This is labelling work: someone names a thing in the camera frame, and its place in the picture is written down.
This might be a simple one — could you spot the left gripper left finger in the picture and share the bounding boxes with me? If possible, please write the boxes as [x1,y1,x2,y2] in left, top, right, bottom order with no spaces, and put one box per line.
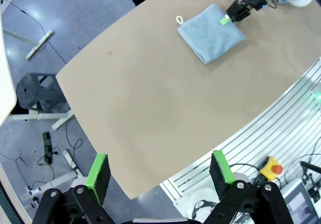
[32,153,117,224]

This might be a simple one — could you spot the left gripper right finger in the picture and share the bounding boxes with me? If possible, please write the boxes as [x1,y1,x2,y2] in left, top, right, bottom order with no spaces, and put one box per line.
[204,150,294,224]

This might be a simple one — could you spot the light blue towel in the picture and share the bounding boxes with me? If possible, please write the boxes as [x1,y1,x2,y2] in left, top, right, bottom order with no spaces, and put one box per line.
[175,4,246,64]

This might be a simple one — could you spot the aluminium profile robot base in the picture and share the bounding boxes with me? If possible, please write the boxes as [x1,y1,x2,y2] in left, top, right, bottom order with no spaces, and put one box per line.
[159,57,321,224]

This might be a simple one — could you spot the white table leg with foot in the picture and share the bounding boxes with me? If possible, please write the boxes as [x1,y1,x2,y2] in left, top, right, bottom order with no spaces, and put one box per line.
[2,29,55,60]
[25,148,85,197]
[5,108,76,131]

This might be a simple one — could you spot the yellow emergency stop button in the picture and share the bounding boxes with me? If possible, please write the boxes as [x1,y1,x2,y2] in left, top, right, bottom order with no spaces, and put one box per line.
[259,156,284,181]

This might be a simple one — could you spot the black power strip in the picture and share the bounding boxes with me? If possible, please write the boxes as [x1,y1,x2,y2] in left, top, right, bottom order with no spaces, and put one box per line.
[42,131,54,165]

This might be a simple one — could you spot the small monitor screen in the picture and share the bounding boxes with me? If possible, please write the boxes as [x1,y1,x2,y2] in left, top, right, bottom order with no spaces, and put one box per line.
[280,178,320,224]

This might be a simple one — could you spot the black clamp stand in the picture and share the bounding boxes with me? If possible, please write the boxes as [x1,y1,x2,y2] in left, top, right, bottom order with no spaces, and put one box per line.
[300,160,321,202]

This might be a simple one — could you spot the dark gray plastic stool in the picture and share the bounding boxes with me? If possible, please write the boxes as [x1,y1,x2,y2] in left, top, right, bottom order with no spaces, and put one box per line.
[16,72,66,109]

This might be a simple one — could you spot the black floor cable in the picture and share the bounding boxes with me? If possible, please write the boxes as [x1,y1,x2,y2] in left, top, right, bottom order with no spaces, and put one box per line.
[1,0,68,64]

